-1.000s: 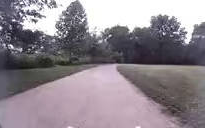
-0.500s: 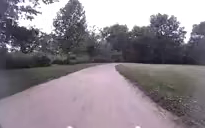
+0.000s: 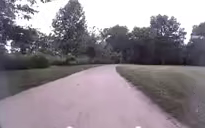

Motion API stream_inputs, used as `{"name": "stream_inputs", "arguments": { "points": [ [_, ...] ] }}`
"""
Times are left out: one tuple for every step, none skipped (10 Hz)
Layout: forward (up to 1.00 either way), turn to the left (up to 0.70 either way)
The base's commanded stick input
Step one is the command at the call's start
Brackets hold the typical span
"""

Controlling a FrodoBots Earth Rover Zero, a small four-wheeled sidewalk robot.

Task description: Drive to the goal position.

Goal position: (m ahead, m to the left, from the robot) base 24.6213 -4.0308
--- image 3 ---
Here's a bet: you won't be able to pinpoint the dense wood of trees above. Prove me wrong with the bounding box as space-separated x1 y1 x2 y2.
0 0 205 71

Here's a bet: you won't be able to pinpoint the tall slender tree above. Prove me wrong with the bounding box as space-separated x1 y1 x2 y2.
51 0 90 65

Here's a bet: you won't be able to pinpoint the pale green bushes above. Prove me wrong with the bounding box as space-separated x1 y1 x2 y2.
23 53 78 70

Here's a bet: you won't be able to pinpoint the grey asphalt path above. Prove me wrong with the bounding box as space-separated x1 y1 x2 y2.
0 63 188 128

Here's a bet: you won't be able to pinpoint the open grass lawn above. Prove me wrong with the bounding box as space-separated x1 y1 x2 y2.
115 63 205 128

